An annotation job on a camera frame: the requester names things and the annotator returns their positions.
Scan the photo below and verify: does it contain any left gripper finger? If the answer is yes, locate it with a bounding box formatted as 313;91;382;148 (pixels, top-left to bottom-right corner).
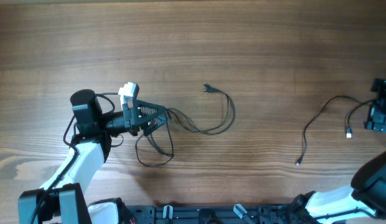
132;99;166;123
141;114;167;136

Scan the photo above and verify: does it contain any black USB cable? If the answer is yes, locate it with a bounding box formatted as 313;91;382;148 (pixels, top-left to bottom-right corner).
295;95;376;167

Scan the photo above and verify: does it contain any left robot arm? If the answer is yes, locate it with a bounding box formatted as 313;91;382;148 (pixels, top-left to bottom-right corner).
18;83;168;223

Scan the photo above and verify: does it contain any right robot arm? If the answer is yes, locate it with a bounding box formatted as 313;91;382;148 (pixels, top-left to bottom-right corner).
282;78;386;223

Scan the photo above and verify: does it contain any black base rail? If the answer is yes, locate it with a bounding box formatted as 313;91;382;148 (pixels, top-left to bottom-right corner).
87;197;309;224

